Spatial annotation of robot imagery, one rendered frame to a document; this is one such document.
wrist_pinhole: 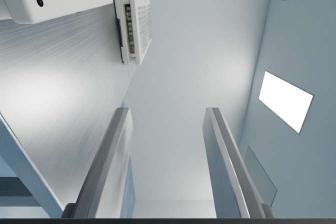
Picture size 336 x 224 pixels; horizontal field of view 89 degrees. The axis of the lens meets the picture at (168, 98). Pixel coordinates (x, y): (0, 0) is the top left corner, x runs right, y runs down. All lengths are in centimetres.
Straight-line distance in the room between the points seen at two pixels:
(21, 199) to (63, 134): 16
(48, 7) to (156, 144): 454
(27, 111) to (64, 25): 17
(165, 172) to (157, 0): 432
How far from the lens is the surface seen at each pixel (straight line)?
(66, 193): 40
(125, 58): 71
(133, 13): 67
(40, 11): 20
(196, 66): 377
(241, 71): 406
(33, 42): 31
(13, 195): 46
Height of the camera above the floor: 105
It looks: level
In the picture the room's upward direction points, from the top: 90 degrees clockwise
